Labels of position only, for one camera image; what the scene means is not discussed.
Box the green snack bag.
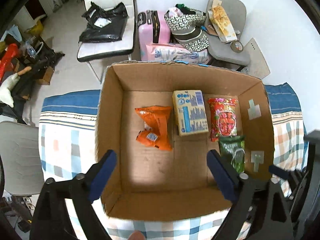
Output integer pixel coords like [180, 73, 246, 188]
[219, 135, 245, 173]

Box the grey padded chair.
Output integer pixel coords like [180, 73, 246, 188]
[1, 121, 44, 196]

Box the red snack bag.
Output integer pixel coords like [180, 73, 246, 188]
[207, 98, 238, 142]

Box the plaid checkered blanket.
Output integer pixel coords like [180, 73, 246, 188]
[39, 83, 308, 239]

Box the orange snack bag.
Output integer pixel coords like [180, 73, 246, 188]
[135, 106, 172, 151]

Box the brown cardboard box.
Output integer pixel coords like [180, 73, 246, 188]
[95, 62, 274, 221]

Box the white goose plush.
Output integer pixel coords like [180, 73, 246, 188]
[0, 66, 31, 108]

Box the white flat board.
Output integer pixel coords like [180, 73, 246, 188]
[241, 38, 271, 80]

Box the grey office chair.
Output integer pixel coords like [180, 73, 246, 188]
[204, 0, 250, 66]

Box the round tape roll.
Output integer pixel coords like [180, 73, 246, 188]
[230, 40, 244, 53]

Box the red plastic bag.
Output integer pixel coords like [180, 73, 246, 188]
[0, 43, 19, 81]

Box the yellow chips bag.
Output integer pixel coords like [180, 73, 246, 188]
[208, 5, 237, 43]

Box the floral pink pillow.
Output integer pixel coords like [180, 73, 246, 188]
[141, 43, 211, 64]

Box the black white patterned bag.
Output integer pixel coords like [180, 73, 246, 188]
[164, 7, 209, 52]

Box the black plastic bag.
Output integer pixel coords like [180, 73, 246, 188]
[79, 2, 129, 43]

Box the pink suitcase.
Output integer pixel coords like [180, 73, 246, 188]
[137, 10, 171, 61]

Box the white leather chair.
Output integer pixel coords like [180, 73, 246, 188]
[77, 0, 136, 83]

